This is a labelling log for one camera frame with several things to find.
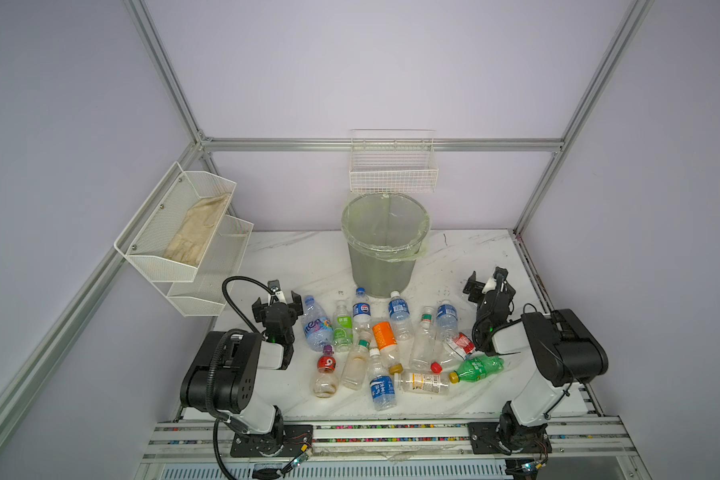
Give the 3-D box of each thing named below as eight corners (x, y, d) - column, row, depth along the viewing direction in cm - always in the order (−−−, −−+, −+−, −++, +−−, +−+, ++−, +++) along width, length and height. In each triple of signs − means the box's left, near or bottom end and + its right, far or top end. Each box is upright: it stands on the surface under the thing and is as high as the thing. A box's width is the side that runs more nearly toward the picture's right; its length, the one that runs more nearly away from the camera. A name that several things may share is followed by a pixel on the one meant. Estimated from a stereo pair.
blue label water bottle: (395, 342, 92) (397, 334, 88) (386, 299, 102) (386, 290, 98) (413, 339, 93) (416, 331, 89) (402, 297, 103) (403, 288, 99)
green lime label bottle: (332, 352, 90) (330, 346, 86) (336, 307, 100) (334, 300, 96) (352, 352, 90) (351, 346, 86) (353, 307, 100) (353, 300, 96)
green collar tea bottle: (408, 370, 86) (409, 365, 83) (415, 309, 99) (417, 302, 96) (431, 375, 85) (434, 370, 82) (436, 312, 98) (438, 306, 95)
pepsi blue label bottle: (351, 339, 91) (351, 334, 89) (353, 293, 102) (353, 287, 100) (371, 339, 91) (371, 334, 89) (371, 293, 102) (371, 287, 100)
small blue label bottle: (436, 343, 90) (440, 334, 86) (436, 307, 98) (439, 298, 94) (456, 345, 90) (460, 337, 85) (454, 309, 98) (458, 300, 93)
